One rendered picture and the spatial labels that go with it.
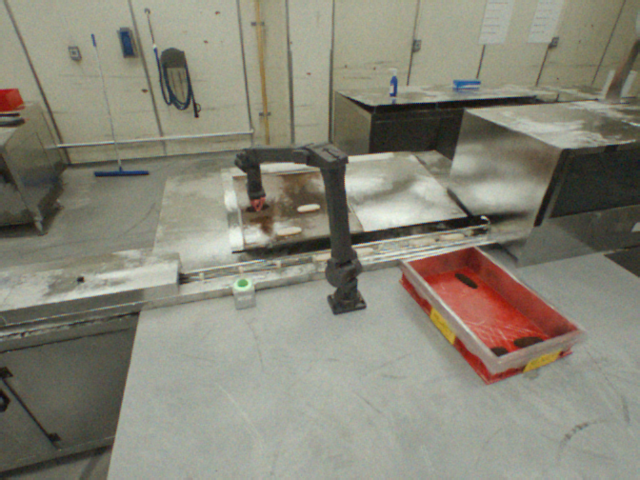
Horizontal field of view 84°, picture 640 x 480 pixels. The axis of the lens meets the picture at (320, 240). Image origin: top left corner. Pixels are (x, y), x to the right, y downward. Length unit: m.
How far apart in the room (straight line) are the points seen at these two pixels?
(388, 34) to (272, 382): 4.74
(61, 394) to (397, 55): 4.93
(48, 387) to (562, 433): 1.59
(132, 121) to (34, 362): 3.80
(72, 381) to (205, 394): 0.68
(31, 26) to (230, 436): 4.62
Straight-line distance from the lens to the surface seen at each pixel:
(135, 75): 4.90
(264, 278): 1.30
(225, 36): 4.79
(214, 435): 1.00
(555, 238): 1.63
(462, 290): 1.39
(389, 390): 1.05
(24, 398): 1.72
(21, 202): 3.77
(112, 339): 1.45
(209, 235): 1.66
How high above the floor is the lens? 1.68
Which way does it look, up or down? 33 degrees down
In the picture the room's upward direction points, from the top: straight up
